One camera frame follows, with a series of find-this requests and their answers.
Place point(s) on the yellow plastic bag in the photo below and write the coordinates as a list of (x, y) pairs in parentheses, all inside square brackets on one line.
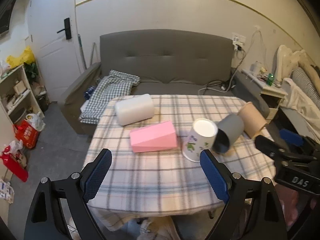
[(26, 57)]

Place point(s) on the beige paper cup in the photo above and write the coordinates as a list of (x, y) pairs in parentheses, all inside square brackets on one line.
[(253, 120)]

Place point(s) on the plaid table cloth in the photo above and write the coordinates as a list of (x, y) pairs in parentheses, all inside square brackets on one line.
[(155, 184)]

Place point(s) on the white bedside table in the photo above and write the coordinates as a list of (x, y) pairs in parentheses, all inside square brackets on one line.
[(272, 95)]

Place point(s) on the red bag on floor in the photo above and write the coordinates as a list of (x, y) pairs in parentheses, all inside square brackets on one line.
[(14, 160)]

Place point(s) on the white bed sheet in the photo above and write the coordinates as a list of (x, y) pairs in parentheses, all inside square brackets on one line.
[(297, 100)]

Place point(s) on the checked folded blanket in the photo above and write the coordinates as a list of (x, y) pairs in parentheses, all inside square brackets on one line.
[(114, 85)]

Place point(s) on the black door handle lock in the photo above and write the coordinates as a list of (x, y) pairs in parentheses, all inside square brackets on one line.
[(66, 29)]

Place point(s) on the white shelf unit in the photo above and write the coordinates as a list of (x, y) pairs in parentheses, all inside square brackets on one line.
[(17, 97)]

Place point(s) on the pink faceted cup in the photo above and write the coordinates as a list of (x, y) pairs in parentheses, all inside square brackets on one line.
[(152, 138)]

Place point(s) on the cream bed headboard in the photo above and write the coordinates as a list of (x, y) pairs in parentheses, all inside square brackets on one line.
[(288, 61)]

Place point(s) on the white door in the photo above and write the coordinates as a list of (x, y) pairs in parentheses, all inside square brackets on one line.
[(58, 59)]

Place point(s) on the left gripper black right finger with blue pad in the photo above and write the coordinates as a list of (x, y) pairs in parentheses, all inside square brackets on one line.
[(252, 208)]

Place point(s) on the striped pillow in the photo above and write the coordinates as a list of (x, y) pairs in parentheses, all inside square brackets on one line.
[(302, 80)]

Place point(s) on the grey sofa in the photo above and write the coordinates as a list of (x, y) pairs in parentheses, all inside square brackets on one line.
[(167, 62)]

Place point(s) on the red shopping bag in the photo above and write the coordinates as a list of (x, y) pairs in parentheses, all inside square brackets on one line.
[(29, 129)]

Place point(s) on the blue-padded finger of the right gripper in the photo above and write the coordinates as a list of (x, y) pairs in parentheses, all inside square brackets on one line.
[(291, 138)]

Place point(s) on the white wall power strip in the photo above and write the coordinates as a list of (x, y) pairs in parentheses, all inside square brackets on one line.
[(238, 41)]

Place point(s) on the grey plastic cup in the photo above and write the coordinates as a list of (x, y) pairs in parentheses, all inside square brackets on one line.
[(229, 130)]

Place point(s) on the green bottle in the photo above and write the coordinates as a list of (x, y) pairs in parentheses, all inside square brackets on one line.
[(270, 79)]

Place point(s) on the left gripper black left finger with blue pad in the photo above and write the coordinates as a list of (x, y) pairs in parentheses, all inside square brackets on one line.
[(45, 218)]

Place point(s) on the white floral paper cup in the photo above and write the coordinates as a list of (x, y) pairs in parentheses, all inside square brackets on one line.
[(201, 137)]

